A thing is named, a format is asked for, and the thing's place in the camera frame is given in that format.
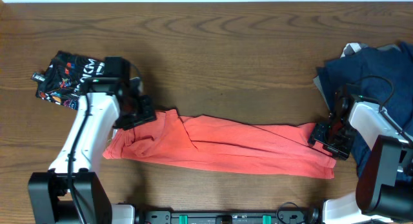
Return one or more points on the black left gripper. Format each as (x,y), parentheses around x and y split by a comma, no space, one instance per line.
(136,117)

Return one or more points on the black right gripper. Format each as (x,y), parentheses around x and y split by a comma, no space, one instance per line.
(341,152)

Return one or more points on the orange printed t-shirt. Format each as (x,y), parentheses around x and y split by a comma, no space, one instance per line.
(215,144)

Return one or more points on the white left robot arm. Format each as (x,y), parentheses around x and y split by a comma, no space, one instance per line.
(70,190)

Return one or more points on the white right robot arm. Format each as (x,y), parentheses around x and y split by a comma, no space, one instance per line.
(379,196)

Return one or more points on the black printed folded t-shirt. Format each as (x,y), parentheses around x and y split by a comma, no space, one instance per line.
(61,82)

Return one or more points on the navy blue garment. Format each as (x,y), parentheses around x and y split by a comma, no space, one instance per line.
(384,76)

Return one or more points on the grey white garment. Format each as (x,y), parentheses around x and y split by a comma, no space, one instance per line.
(353,48)

